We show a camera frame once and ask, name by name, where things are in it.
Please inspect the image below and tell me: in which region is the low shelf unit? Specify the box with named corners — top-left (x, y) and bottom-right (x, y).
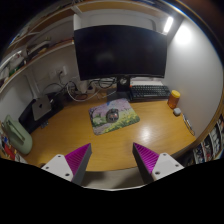
top-left (181, 109), bottom-right (224, 168)

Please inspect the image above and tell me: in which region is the black computer monitor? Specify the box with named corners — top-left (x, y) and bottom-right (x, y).
top-left (73, 24), bottom-right (168, 101)

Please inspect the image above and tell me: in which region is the silver mini computer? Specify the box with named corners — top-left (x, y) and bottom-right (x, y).
top-left (31, 95), bottom-right (53, 122)

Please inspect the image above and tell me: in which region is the black keyboard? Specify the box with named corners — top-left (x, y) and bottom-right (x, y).
top-left (129, 84), bottom-right (172, 101)

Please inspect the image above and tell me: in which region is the black cable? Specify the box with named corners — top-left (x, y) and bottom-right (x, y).
top-left (43, 77), bottom-right (118, 101)

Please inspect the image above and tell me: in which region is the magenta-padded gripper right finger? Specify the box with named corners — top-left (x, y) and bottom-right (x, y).
top-left (131, 142), bottom-right (185, 185)

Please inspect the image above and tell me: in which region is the orange bottle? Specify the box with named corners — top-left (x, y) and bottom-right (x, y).
top-left (166, 89), bottom-right (181, 110)

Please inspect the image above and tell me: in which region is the wooden wall shelf unit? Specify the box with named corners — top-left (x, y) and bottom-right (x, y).
top-left (0, 0), bottom-right (161, 91)

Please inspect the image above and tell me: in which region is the cherry blossom print mouse pad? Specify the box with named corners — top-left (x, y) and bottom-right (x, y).
top-left (88, 97), bottom-right (141, 136)

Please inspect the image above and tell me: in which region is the green plastic jug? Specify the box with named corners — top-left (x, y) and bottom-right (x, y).
top-left (1, 114), bottom-right (34, 155)

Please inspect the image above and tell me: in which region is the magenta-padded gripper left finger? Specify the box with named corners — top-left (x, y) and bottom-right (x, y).
top-left (40, 143), bottom-right (93, 185)

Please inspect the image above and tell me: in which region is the white power strip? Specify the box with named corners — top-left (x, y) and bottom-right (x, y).
top-left (75, 81), bottom-right (96, 95)

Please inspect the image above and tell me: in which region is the red and white packaging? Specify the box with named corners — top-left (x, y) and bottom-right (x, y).
top-left (0, 123), bottom-right (28, 164)

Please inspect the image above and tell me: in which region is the white wall socket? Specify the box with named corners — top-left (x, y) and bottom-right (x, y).
top-left (49, 65), bottom-right (68, 79)

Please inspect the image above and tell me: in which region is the white cable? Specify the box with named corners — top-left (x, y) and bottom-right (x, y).
top-left (66, 81), bottom-right (108, 103)

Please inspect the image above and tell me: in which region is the small white case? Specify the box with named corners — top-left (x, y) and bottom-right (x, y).
top-left (172, 107), bottom-right (183, 117)

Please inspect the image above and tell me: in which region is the bright light bar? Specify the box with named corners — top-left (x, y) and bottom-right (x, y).
top-left (163, 15), bottom-right (175, 34)

